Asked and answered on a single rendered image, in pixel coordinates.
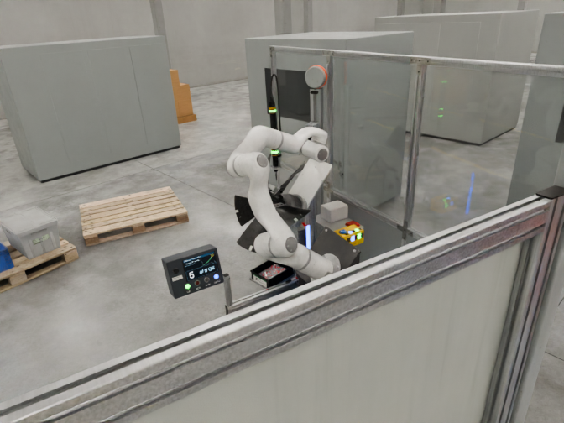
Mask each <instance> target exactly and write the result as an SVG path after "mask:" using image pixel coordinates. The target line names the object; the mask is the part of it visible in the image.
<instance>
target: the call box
mask: <svg viewBox="0 0 564 423"><path fill-rule="evenodd" d="M358 228H360V227H358V226H356V225H355V224H353V225H351V226H348V227H344V228H341V229H338V230H336V231H334V232H335V233H336V234H338V235H339V236H341V237H342V238H344V239H345V240H347V238H350V244H352V245H353V246H355V245H358V244H360V243H363V239H364V230H363V229H362V230H359V231H356V232H353V233H349V232H350V231H352V230H355V229H358ZM342 229H344V230H346V231H347V233H348V235H345V233H340V230H342ZM361 233H363V238H359V239H357V240H354V241H351V240H352V236H355V235H358V234H361Z"/></svg>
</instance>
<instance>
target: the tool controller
mask: <svg viewBox="0 0 564 423"><path fill-rule="evenodd" d="M161 260H162V264H163V267H164V273H165V277H166V280H167V284H168V287H169V291H170V293H171V295H172V296H173V297H174V298H175V299H178V298H180V297H182V296H185V295H189V294H192V293H195V292H197V291H199V290H204V289H206V288H209V287H212V286H213V285H218V284H220V283H223V282H224V279H223V275H222V268H221V265H220V260H219V256H218V252H217V248H216V247H214V246H213V245H211V244H207V245H204V246H201V247H199V248H193V249H191V250H188V251H185V252H182V253H177V254H174V255H171V256H168V257H165V258H162V259H161ZM192 269H196V274H197V279H193V280H190V281H188V280H187V277H186V273H185V272H186V271H189V270H192ZM214 274H218V275H219V277H218V279H214V277H213V276H214ZM206 277H208V278H209V279H210V280H209V281H208V282H205V281H204V279H205V278H206ZM196 280H199V281H200V284H199V285H195V281H196ZM186 284H190V286H191V287H190V288H189V289H186V288H185V285H186Z"/></svg>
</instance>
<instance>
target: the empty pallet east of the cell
mask: <svg viewBox="0 0 564 423"><path fill-rule="evenodd" d="M79 207H80V213H81V225H82V231H83V237H84V239H85V243H86V246H91V245H96V244H99V243H105V242H109V241H113V240H117V239H120V238H125V237H128V236H132V235H136V234H140V233H144V232H151V231H154V230H158V229H161V228H165V227H171V226H174V225H178V224H182V223H185V222H188V221H189V217H188V212H187V210H186V209H185V208H184V206H183V205H182V204H181V202H180V200H179V199H178V197H177V196H176V195H175V193H174V192H173V191H172V190H171V188H170V187H169V186H168V187H164V188H159V189H155V190H151V191H143V192H139V193H134V194H130V195H125V196H119V197H114V198H110V199H106V200H101V201H94V202H90V203H86V204H81V205H79ZM168 217H175V221H173V222H167V223H163V224H159V225H156V226H152V227H145V225H144V224H145V223H146V222H153V221H157V220H160V219H164V218H168ZM125 227H132V231H131V232H125V233H121V234H118V235H114V236H111V237H107V238H98V235H97V234H100V233H104V232H111V231H114V230H118V229H121V228H125Z"/></svg>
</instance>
